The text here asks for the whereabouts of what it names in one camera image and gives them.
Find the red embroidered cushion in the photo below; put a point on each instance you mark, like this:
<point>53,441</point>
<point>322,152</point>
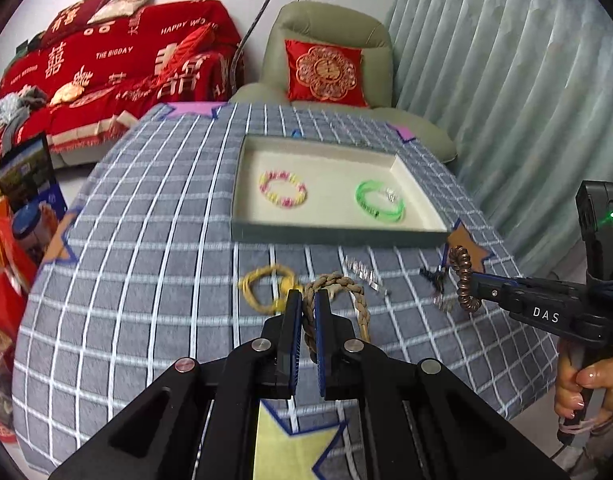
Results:
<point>326,72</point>

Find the pale green curtain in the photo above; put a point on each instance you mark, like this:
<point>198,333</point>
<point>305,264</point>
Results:
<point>511,85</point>

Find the bright red pillow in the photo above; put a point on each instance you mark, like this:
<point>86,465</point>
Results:
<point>189,50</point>

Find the blue printed box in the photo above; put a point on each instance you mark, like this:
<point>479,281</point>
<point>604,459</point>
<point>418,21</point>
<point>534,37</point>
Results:
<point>36,230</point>

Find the grey checked tablecloth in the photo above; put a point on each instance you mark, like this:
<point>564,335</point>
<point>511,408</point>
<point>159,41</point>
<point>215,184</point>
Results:
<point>151,240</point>

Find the small pink star sticker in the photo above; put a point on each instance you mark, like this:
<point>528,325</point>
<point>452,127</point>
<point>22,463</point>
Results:
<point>402,132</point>

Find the cream printed cushion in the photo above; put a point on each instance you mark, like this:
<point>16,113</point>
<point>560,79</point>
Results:
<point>121,6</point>

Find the person's right hand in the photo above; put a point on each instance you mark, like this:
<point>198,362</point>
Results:
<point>611,375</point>

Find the yellow star sticker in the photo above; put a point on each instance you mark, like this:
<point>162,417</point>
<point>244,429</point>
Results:
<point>281,445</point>

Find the green armchair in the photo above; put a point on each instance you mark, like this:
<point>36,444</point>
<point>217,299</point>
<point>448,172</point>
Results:
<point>266,50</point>

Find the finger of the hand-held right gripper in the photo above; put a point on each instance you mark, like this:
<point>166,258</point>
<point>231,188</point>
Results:
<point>491,277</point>
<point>541,310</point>

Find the cream jewelry tray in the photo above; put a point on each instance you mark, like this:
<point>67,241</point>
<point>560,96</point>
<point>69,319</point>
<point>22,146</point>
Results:
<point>331,195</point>

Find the dark red pillow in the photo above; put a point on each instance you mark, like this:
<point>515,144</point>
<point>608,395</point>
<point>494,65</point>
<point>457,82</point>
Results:
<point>71,17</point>

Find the large pink star sticker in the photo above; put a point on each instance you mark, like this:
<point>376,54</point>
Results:
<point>186,110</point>

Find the grey clothes pile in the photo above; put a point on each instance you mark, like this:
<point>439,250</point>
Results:
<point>6,107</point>

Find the red printed sofa blanket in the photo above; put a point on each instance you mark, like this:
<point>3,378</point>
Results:
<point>121,60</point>

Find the dark printed box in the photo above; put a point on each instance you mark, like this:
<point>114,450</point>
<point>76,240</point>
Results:
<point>24,170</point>

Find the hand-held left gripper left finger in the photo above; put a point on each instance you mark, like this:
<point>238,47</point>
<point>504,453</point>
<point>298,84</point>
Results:
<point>294,312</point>

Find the small silver charm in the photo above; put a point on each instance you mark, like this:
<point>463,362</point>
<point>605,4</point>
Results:
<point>392,194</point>

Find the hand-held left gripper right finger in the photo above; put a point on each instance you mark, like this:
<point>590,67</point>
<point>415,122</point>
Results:
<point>320,312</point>

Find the floor lamp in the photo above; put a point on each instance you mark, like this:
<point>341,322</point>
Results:
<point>266,2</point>

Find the orange star sticker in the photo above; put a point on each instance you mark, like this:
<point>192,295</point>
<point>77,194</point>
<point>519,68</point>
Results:
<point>469,245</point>
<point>61,240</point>

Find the orange red box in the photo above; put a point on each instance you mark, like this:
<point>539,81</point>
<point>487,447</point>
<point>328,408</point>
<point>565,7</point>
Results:
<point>6,270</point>

